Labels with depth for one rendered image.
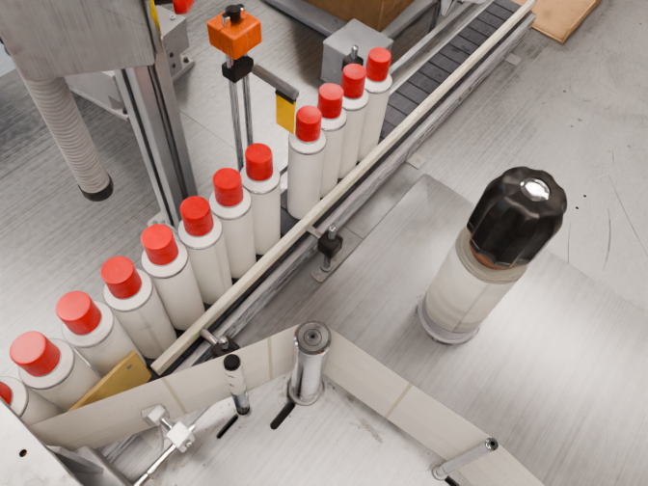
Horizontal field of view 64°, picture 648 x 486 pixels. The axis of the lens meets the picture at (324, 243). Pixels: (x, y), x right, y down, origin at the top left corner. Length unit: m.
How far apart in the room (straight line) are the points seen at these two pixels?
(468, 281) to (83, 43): 0.44
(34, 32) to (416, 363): 0.57
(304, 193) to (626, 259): 0.57
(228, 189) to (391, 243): 0.31
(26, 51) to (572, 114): 1.01
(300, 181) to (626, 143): 0.71
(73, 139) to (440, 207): 0.56
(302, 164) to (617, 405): 0.53
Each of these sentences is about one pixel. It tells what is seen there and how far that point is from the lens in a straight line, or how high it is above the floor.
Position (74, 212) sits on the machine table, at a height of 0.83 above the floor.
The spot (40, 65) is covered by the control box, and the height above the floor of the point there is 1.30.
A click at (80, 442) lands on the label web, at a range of 0.64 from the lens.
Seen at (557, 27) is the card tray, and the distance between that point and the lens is 1.41.
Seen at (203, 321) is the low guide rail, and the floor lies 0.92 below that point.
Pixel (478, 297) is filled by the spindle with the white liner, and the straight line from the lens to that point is 0.63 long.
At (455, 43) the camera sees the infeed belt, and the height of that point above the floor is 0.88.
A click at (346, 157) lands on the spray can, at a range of 0.82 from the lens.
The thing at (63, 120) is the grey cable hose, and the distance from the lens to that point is 0.53.
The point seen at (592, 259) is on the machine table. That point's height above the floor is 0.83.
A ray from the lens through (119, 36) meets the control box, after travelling 0.41.
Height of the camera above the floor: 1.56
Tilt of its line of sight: 58 degrees down
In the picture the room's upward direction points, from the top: 8 degrees clockwise
